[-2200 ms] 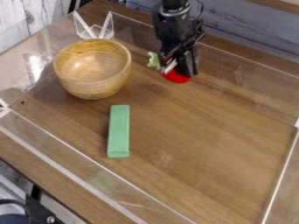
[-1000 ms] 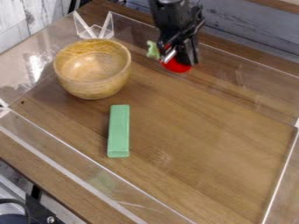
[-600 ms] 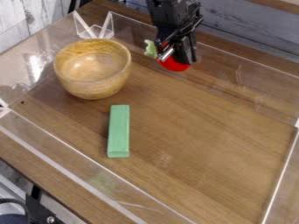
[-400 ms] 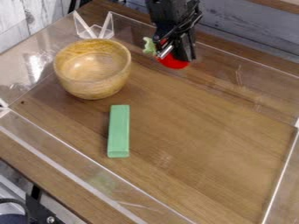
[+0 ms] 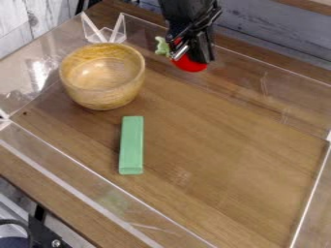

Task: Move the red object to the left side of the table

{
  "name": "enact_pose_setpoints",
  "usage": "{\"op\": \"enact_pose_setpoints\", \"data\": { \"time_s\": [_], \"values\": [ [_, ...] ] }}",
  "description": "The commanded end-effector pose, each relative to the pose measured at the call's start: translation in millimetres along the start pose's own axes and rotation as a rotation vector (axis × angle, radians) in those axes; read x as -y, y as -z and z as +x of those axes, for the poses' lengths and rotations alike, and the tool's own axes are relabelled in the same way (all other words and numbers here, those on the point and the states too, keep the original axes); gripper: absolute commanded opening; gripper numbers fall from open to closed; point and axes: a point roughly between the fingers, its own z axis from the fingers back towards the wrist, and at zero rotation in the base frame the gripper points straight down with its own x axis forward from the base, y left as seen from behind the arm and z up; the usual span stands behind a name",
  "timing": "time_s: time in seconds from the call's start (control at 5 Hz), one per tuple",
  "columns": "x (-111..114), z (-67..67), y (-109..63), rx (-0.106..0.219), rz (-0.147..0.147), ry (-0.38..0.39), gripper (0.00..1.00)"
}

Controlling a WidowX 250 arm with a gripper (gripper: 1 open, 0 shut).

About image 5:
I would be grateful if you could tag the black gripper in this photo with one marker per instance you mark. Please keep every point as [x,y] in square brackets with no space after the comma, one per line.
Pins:
[191,16]

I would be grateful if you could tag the red plush tomato toy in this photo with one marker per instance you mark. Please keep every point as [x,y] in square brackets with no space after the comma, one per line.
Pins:
[185,63]

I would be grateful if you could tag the wooden bowl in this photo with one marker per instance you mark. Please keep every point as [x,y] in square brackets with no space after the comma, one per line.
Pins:
[103,75]

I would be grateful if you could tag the green rectangular block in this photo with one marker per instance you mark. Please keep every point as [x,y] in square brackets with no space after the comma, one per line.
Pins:
[131,156]

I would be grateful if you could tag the clear acrylic corner bracket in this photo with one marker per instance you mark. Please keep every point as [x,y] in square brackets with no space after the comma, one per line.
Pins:
[106,35]

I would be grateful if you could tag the clear acrylic tray wall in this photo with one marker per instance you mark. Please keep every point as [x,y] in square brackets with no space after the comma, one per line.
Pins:
[237,149]

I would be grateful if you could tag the black clamp with cable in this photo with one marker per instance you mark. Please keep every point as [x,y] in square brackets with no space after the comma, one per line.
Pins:
[37,235]

